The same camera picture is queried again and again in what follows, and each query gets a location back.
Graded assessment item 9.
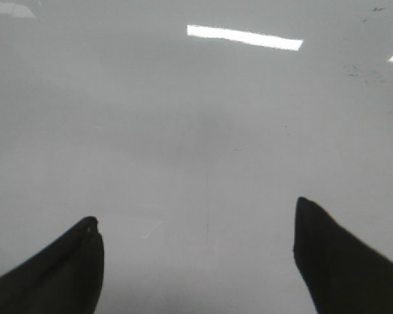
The white glossy whiteboard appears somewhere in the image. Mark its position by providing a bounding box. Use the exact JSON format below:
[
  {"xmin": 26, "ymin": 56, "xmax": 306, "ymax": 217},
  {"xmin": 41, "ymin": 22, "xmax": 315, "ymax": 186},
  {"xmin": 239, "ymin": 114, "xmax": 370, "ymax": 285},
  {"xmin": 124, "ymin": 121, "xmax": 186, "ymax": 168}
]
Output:
[{"xmin": 0, "ymin": 1, "xmax": 393, "ymax": 313}]

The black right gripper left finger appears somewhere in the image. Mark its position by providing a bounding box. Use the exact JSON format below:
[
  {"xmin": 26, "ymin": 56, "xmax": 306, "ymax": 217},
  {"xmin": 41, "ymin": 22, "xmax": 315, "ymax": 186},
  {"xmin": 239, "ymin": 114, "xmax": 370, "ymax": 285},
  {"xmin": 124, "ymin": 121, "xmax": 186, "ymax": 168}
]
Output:
[{"xmin": 0, "ymin": 216, "xmax": 104, "ymax": 313}]

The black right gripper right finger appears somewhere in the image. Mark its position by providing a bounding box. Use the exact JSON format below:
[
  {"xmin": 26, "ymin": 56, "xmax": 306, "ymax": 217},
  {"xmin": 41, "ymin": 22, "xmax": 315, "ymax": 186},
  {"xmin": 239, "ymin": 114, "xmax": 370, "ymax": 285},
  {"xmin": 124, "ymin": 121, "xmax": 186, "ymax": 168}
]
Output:
[{"xmin": 293, "ymin": 197, "xmax": 393, "ymax": 313}]

